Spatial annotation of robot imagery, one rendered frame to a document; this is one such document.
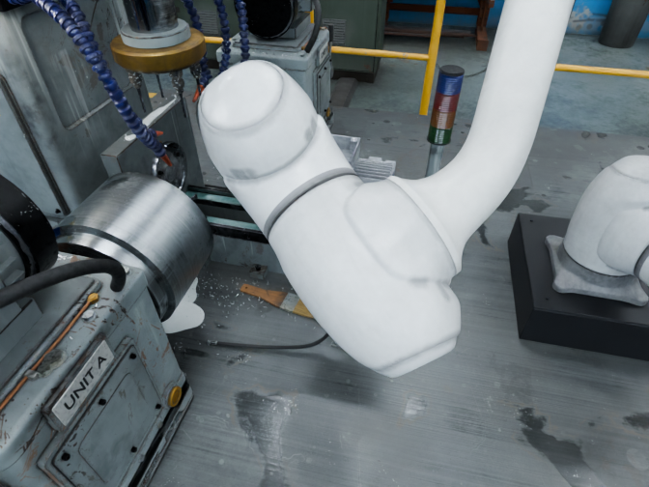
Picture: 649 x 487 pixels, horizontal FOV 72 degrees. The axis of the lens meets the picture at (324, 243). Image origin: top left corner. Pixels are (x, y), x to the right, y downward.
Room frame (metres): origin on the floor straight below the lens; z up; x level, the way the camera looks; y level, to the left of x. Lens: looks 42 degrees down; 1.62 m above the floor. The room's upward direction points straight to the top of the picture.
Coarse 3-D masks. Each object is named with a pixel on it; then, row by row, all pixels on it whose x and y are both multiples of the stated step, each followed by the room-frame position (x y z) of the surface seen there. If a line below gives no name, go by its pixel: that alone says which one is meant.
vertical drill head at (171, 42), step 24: (144, 0) 0.88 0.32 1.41; (168, 0) 0.91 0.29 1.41; (144, 24) 0.88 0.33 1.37; (168, 24) 0.90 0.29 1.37; (120, 48) 0.86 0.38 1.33; (144, 48) 0.86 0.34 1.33; (168, 48) 0.86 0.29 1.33; (192, 48) 0.88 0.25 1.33; (144, 72) 0.84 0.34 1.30; (192, 72) 0.94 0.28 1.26
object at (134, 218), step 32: (96, 192) 0.66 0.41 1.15; (128, 192) 0.64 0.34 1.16; (160, 192) 0.66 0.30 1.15; (64, 224) 0.56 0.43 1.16; (96, 224) 0.55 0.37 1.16; (128, 224) 0.57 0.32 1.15; (160, 224) 0.59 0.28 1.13; (192, 224) 0.64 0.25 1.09; (96, 256) 0.51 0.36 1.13; (128, 256) 0.52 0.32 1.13; (160, 256) 0.54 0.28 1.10; (192, 256) 0.60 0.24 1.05; (160, 288) 0.51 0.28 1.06; (160, 320) 0.53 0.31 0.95
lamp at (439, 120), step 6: (432, 114) 1.07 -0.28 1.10; (438, 114) 1.05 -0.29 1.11; (444, 114) 1.04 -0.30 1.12; (450, 114) 1.04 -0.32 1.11; (432, 120) 1.06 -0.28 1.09; (438, 120) 1.05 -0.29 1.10; (444, 120) 1.04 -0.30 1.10; (450, 120) 1.05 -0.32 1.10; (438, 126) 1.05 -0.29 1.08; (444, 126) 1.04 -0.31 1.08; (450, 126) 1.05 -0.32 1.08
